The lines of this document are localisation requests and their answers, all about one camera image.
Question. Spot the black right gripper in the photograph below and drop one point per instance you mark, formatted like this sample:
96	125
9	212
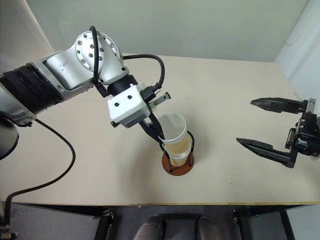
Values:
306	135

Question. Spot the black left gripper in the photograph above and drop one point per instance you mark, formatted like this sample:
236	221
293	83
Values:
161	98

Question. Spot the ribbed tan paper cup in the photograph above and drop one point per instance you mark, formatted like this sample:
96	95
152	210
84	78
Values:
178	162
175	130

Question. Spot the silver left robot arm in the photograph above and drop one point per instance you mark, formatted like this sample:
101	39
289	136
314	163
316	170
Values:
67	67

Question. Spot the black rounded robot body part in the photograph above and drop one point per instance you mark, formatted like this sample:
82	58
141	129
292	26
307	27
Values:
8	140

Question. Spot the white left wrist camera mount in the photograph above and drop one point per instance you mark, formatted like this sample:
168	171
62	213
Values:
127	110

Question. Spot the black metal table frame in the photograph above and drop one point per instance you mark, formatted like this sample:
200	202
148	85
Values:
105	222

